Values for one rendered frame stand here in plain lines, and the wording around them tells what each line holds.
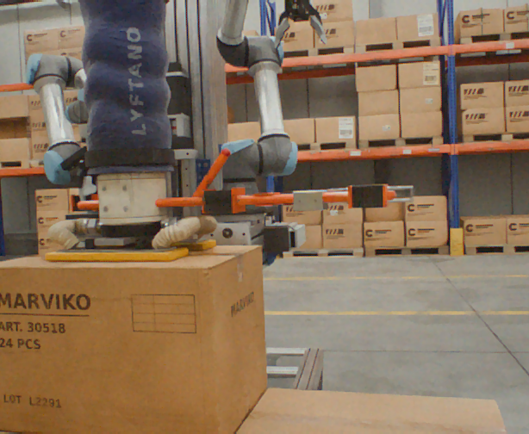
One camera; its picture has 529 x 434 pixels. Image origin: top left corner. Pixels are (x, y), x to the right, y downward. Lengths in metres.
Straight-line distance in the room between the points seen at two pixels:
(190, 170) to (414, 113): 6.74
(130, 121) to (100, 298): 0.42
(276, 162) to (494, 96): 7.03
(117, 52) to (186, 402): 0.82
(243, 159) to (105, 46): 0.68
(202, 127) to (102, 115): 0.78
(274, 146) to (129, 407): 1.01
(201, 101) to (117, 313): 1.08
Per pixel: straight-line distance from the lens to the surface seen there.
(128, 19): 1.44
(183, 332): 1.23
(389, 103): 8.58
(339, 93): 9.92
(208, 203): 1.35
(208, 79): 2.15
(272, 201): 1.31
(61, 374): 1.41
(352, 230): 8.46
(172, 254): 1.29
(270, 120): 2.00
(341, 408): 1.49
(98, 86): 1.43
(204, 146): 2.14
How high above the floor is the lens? 1.10
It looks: 3 degrees down
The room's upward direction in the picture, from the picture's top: 2 degrees counter-clockwise
